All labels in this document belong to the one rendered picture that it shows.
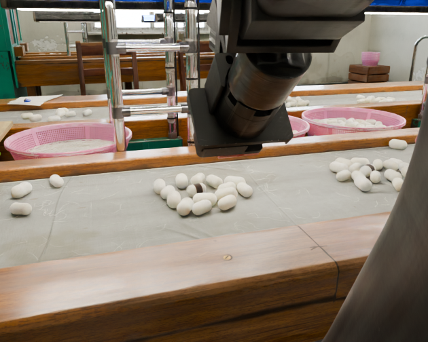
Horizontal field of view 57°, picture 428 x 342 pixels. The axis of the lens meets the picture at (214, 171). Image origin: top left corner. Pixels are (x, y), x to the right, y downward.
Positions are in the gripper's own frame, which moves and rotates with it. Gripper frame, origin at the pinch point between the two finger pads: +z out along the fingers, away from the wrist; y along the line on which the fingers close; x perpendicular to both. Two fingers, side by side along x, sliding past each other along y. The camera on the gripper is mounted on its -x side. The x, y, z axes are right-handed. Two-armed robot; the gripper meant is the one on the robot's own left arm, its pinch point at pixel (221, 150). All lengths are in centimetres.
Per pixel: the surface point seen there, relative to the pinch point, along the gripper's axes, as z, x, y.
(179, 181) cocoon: 18.5, -3.0, 2.2
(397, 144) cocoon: 25, -9, -49
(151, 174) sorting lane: 26.1, -7.5, 5.6
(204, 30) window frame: 394, -352, -140
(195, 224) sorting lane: 9.9, 6.5, 2.5
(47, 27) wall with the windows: 381, -347, 65
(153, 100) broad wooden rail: 79, -55, -5
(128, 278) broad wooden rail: -2.2, 13.6, 12.7
